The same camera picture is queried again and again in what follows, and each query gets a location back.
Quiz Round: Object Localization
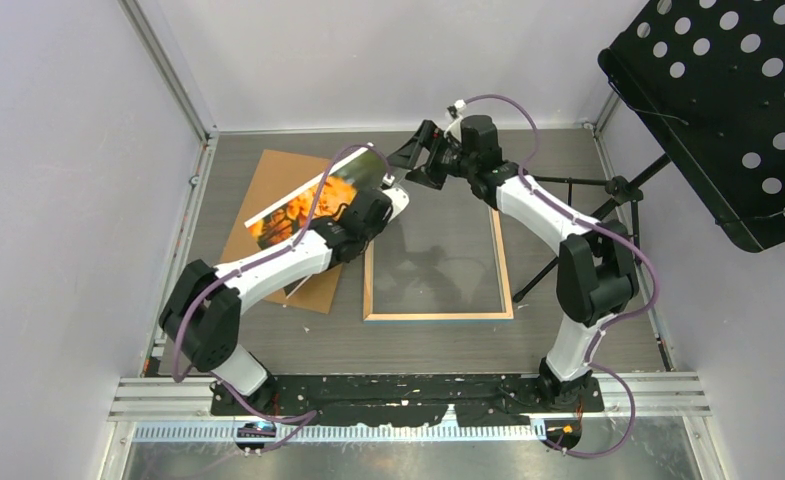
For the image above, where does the aluminium front rail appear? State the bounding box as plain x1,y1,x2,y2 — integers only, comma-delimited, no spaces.
109,372,711,443

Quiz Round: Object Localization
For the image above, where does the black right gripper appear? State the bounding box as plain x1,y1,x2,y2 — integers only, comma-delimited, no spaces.
386,120,477,191

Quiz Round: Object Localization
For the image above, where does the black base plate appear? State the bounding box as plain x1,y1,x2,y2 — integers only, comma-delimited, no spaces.
246,373,604,427

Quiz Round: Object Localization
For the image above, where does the brown backing board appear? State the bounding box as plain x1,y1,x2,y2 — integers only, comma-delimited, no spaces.
219,150,342,314

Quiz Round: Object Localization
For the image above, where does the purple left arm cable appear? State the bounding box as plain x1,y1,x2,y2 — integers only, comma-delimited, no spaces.
169,142,393,455

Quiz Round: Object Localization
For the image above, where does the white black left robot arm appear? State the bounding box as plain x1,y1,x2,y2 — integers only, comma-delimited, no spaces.
159,187,409,414

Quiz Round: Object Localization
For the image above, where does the orange flower photo print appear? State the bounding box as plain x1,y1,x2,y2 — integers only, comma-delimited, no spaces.
219,144,390,303

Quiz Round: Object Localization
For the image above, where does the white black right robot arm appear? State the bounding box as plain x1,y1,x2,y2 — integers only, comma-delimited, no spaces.
387,115,638,411

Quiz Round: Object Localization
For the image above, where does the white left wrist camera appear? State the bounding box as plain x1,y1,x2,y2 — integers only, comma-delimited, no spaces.
381,174,410,221

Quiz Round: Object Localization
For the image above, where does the light wooden picture frame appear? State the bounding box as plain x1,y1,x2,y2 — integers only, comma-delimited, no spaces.
363,201,514,323

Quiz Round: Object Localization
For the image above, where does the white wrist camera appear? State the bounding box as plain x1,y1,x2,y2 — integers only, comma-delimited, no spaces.
444,99,467,140
381,174,410,221

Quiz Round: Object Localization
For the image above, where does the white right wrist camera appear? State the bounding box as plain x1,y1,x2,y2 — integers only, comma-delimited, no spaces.
444,99,467,140

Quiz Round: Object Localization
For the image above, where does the black music stand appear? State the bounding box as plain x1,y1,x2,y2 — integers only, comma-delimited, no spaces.
514,0,785,303

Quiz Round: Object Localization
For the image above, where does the clear acrylic sheet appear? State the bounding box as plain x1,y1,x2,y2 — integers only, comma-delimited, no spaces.
371,179,508,319

